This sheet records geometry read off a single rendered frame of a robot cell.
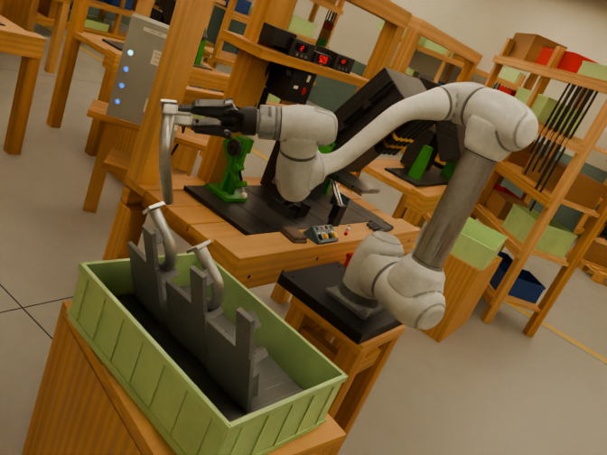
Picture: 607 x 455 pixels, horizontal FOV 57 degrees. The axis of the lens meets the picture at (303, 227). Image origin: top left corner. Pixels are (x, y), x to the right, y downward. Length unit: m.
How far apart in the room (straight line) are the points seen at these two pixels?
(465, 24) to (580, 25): 2.06
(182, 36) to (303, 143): 0.88
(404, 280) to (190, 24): 1.20
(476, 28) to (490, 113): 10.29
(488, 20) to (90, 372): 10.99
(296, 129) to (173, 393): 0.70
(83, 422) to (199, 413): 0.45
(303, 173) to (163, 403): 0.68
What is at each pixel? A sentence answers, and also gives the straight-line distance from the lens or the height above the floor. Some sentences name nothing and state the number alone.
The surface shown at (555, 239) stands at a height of 0.86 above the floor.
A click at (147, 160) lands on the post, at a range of 2.31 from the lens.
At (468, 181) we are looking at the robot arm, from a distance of 1.69.
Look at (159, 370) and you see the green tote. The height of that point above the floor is 0.92.
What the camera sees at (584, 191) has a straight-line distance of 5.00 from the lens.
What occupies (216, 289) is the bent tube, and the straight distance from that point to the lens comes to 1.29.
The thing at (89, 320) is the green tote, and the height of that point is 0.85.
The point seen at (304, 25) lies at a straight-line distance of 8.85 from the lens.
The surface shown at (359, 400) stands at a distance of 2.23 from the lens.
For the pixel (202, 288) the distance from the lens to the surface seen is 1.26.
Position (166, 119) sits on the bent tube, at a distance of 1.46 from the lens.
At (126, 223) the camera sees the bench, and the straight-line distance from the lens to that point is 2.41.
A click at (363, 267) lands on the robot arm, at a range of 1.89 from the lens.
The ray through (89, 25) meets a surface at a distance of 10.16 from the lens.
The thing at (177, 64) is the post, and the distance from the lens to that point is 2.22.
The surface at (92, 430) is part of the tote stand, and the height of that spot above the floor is 0.63.
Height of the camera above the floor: 1.72
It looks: 19 degrees down
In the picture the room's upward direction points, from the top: 23 degrees clockwise
